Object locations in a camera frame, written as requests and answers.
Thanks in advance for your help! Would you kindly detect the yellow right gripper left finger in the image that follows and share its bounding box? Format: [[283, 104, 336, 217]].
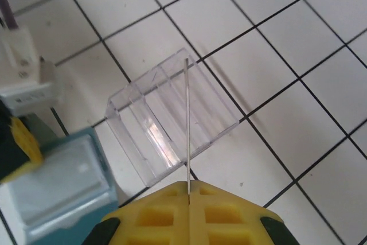
[[83, 181, 190, 245]]

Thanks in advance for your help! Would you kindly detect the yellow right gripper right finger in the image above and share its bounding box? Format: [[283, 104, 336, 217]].
[[189, 180, 298, 245]]

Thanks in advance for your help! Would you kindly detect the blue-grey cloth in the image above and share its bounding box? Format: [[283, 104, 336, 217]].
[[0, 127, 120, 245]]

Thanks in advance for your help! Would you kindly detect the white floral card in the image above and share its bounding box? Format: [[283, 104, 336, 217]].
[[183, 57, 192, 204]]

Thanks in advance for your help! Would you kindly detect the clear acrylic card box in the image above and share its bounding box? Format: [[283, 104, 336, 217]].
[[104, 47, 240, 188]]

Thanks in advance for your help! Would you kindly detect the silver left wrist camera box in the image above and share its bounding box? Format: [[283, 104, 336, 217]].
[[0, 83, 64, 116]]

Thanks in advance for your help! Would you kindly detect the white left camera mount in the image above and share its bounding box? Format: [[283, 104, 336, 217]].
[[0, 24, 57, 95]]

